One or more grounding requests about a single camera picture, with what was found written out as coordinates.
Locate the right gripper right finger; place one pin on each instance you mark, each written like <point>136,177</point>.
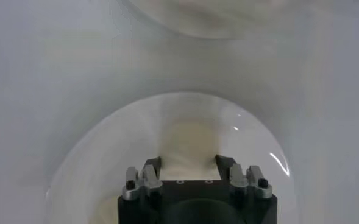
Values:
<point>240,179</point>

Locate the white round plate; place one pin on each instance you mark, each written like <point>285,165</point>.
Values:
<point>106,158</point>

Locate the white steamed baozi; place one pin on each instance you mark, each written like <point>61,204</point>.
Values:
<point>191,152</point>

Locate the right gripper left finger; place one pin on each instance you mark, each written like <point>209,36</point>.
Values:
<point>144,181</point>

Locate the cream electric cooking pot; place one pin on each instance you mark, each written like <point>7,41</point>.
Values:
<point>203,18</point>

